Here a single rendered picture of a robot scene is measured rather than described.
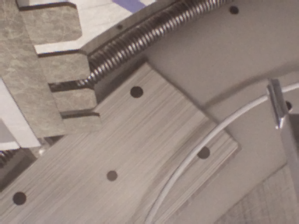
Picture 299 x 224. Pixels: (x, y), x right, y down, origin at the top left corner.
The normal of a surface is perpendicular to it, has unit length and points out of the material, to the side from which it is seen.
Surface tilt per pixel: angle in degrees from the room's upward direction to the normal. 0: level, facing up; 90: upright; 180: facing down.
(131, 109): 90
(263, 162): 90
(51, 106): 0
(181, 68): 90
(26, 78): 0
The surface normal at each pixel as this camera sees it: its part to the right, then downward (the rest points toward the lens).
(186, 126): 0.01, -0.39
